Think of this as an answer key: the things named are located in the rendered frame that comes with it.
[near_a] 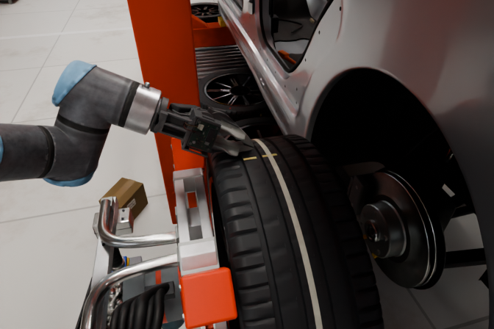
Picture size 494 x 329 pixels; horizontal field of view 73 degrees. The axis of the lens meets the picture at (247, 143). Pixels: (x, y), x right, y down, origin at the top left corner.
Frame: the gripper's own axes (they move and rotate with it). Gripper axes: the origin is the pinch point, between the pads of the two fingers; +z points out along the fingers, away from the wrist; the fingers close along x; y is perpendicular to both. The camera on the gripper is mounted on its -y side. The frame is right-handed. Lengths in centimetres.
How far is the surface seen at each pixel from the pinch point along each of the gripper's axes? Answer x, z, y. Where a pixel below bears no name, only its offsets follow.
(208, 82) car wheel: -11, 16, -178
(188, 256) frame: -17.3, -7.8, 18.7
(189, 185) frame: -13.0, -8.2, 0.4
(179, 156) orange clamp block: -11.6, -10.5, -11.3
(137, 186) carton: -80, -8, -126
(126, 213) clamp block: -31.6, -17.4, -13.5
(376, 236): -12.5, 45.5, -1.4
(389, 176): 3.6, 43.2, -5.7
